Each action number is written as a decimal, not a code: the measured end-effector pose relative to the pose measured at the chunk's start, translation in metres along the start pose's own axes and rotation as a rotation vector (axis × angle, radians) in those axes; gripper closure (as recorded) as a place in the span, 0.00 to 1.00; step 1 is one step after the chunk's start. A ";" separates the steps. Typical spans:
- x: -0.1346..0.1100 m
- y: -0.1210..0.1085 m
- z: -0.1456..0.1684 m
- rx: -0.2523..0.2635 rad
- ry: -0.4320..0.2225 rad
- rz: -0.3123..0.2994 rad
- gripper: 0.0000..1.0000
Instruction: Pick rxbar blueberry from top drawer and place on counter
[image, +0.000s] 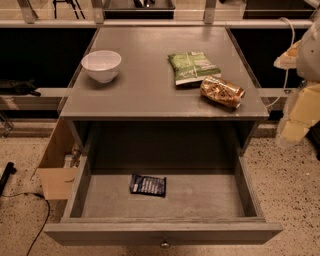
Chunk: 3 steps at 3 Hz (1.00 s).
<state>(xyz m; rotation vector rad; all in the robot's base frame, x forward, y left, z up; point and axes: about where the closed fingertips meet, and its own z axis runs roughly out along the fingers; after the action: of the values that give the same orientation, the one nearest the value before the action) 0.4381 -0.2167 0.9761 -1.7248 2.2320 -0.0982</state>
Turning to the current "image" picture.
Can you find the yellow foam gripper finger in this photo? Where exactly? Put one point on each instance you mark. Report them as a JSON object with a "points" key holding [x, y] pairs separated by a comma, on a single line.
{"points": [[301, 112], [288, 59]]}

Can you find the dark blue rxbar wrapper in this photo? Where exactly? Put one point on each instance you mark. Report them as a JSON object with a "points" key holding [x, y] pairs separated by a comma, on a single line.
{"points": [[147, 185]]}

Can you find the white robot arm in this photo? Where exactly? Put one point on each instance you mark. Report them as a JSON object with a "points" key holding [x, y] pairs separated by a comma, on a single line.
{"points": [[308, 58]]}

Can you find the grey cabinet with counter top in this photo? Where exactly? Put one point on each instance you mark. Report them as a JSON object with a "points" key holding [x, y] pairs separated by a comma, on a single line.
{"points": [[143, 117]]}

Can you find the metal drawer knob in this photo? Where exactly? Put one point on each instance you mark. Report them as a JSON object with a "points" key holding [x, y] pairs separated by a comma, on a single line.
{"points": [[165, 244]]}

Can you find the grey open top drawer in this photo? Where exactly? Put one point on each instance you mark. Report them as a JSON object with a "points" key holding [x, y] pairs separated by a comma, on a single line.
{"points": [[204, 205]]}

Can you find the golden brown crushed can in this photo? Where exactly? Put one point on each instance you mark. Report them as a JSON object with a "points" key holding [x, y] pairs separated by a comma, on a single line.
{"points": [[222, 91]]}

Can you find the green snack bag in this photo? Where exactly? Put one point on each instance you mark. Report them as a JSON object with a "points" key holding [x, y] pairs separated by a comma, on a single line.
{"points": [[192, 67]]}

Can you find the white ceramic bowl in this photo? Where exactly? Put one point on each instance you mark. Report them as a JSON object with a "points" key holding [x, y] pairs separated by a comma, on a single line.
{"points": [[102, 66]]}

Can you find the cardboard box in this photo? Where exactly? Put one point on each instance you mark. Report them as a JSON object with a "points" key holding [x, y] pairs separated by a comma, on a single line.
{"points": [[57, 167]]}

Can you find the black object on floor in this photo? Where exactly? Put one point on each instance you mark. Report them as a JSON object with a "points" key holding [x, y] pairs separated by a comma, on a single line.
{"points": [[9, 169]]}

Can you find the metal frame rail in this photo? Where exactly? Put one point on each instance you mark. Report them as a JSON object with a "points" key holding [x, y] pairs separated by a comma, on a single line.
{"points": [[42, 14]]}

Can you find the black cloth on rail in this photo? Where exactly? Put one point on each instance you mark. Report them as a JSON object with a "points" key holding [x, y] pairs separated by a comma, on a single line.
{"points": [[18, 87]]}

